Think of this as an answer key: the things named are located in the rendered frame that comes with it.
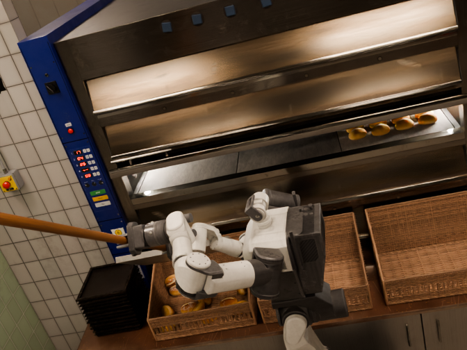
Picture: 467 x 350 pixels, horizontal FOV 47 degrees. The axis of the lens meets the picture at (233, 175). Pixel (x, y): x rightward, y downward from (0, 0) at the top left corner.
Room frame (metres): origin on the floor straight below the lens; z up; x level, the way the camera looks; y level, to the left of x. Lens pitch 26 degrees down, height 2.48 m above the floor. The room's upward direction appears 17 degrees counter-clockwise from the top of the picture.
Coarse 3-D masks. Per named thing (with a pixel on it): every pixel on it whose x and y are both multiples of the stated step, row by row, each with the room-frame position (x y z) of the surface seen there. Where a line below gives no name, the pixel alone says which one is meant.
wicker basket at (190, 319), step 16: (208, 256) 2.60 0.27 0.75; (224, 256) 2.58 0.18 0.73; (160, 272) 2.60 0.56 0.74; (160, 288) 2.51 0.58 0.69; (160, 304) 2.43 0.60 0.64; (176, 304) 2.47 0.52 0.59; (240, 304) 2.13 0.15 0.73; (256, 304) 2.26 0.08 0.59; (160, 320) 2.21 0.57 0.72; (192, 320) 2.18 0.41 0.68; (224, 320) 2.16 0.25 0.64; (240, 320) 2.14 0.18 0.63; (256, 320) 2.15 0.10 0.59; (160, 336) 2.22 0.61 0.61; (176, 336) 2.20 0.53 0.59
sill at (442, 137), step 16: (384, 144) 2.48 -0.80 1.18; (400, 144) 2.43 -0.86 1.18; (416, 144) 2.41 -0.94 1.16; (432, 144) 2.40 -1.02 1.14; (304, 160) 2.57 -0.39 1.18; (320, 160) 2.51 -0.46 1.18; (336, 160) 2.49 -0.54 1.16; (352, 160) 2.48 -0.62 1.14; (224, 176) 2.66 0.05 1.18; (240, 176) 2.60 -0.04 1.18; (256, 176) 2.58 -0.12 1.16; (272, 176) 2.56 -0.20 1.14; (144, 192) 2.75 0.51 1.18; (160, 192) 2.70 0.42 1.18; (176, 192) 2.67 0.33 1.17; (192, 192) 2.65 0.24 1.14
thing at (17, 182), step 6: (0, 174) 2.80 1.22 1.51; (6, 174) 2.77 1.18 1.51; (12, 174) 2.76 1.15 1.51; (18, 174) 2.81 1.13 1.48; (0, 180) 2.77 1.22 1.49; (6, 180) 2.76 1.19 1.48; (12, 180) 2.76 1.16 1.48; (18, 180) 2.79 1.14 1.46; (0, 186) 2.78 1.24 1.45; (12, 186) 2.76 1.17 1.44; (18, 186) 2.76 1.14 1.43
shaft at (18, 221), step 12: (0, 216) 1.16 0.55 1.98; (12, 216) 1.20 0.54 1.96; (24, 228) 1.24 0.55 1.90; (36, 228) 1.27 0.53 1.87; (48, 228) 1.31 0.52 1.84; (60, 228) 1.36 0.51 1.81; (72, 228) 1.41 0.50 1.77; (84, 228) 1.48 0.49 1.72; (108, 240) 1.59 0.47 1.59; (120, 240) 1.66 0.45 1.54
